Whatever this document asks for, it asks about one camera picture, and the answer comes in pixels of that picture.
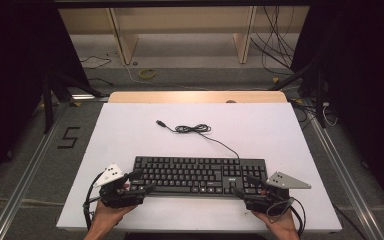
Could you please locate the black metal stand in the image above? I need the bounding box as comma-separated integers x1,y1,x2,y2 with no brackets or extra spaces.
41,69,106,134
268,59,328,129

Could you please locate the wooden table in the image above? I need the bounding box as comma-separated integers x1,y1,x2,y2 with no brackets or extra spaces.
108,90,288,104

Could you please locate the tangle of floor cables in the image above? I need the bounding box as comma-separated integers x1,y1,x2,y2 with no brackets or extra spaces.
291,98,339,128

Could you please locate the thin black floor cable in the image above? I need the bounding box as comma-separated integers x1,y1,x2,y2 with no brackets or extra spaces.
79,55,113,70

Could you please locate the person's left hand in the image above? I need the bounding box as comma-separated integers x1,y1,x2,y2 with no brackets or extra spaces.
93,201,138,228

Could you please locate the white board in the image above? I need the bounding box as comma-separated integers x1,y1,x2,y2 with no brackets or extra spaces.
55,102,343,233

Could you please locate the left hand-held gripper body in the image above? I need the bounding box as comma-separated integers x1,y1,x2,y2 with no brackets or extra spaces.
93,163,146,209

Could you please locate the black keyboard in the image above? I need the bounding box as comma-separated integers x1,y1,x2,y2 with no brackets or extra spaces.
129,155,269,198

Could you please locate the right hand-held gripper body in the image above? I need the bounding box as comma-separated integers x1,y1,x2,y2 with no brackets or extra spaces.
243,171,312,216

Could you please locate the wooden shelf unit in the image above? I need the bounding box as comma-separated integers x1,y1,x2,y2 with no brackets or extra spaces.
58,6,311,65

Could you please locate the aluminium floor rail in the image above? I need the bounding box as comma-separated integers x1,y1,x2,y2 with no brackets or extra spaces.
304,99,384,240
0,103,68,240

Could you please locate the bundle of black cables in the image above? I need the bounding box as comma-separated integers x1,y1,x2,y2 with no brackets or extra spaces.
249,5,301,76

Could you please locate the yellow tape roll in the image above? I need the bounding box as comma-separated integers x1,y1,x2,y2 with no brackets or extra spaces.
138,68,158,80

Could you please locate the dark curtain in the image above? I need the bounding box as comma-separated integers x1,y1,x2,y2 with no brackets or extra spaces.
0,0,91,194
291,0,384,211

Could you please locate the person's right hand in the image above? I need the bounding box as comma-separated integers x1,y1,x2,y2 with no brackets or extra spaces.
251,209,298,233

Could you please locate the black keyboard cable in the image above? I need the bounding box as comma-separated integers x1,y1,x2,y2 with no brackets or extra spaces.
155,119,241,159

